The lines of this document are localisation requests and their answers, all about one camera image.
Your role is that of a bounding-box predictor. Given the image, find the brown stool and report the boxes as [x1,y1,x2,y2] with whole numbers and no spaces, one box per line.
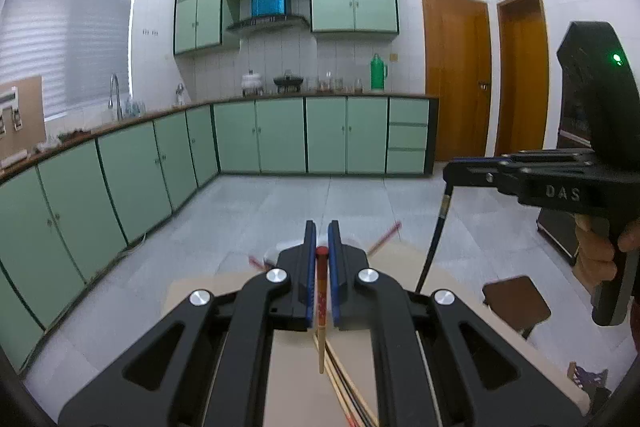
[482,275,551,339]

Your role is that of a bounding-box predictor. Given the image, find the range hood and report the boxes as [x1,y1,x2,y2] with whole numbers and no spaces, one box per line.
[224,0,310,37]

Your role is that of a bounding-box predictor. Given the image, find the red patterned wooden chopstick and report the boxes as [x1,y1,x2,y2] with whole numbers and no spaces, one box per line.
[316,246,329,374]

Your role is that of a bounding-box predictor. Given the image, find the window blind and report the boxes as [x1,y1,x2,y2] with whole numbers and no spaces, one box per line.
[1,0,132,117]

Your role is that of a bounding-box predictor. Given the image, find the faucet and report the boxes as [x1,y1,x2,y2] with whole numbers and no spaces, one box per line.
[107,74,124,121]

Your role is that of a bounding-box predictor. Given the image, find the green thermos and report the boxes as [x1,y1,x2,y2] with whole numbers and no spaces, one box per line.
[370,53,388,91]

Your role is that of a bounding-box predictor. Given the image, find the cardboard box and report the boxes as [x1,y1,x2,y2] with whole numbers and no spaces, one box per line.
[0,76,46,160]

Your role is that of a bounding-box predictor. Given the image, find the wooden door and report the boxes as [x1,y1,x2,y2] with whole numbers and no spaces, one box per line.
[422,0,491,161]
[495,0,549,155]

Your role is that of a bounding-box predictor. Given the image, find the green lower cabinets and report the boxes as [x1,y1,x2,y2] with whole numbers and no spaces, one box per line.
[1,94,438,369]

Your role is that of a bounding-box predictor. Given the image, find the plain wooden chopstick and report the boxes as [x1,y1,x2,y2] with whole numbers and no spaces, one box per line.
[314,332,378,427]

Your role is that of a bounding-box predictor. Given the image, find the black wok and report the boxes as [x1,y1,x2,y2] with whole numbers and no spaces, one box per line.
[273,70,304,94]

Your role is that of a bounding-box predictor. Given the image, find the right hand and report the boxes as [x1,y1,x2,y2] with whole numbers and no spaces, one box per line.
[573,215,617,294]

